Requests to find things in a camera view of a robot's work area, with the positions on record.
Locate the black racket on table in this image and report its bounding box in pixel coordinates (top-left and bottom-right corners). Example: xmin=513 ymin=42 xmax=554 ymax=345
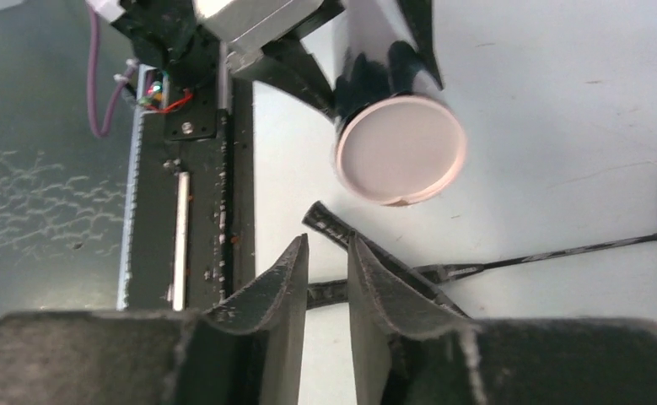
xmin=305 ymin=159 xmax=657 ymax=311

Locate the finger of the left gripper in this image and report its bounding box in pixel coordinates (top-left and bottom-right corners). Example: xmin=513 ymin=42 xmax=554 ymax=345
xmin=397 ymin=0 xmax=444 ymax=90

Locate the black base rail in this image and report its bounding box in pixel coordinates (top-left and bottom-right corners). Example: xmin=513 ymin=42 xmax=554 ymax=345
xmin=116 ymin=61 xmax=256 ymax=314

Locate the white tube lid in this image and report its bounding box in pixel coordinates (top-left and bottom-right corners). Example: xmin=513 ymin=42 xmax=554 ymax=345
xmin=334 ymin=94 xmax=467 ymax=207

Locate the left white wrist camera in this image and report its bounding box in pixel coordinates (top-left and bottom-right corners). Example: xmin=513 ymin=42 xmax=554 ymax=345
xmin=193 ymin=0 xmax=322 ymax=54

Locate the black shuttlecock tube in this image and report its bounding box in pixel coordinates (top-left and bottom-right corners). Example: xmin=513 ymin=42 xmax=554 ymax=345
xmin=331 ymin=0 xmax=469 ymax=208

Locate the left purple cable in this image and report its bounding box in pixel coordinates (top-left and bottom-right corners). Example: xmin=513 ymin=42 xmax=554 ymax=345
xmin=84 ymin=5 xmax=139 ymax=139

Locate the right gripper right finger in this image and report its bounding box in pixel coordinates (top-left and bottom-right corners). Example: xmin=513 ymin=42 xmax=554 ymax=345
xmin=348 ymin=235 xmax=474 ymax=404

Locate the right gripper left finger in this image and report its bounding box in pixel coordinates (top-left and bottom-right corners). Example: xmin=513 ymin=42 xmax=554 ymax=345
xmin=205 ymin=234 xmax=310 ymax=404

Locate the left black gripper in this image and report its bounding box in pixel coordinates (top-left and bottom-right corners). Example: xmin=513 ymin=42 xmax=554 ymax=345
xmin=110 ymin=1 xmax=344 ymax=119

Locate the left controller board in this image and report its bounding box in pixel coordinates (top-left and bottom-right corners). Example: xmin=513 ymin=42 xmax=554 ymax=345
xmin=136 ymin=81 xmax=164 ymax=111

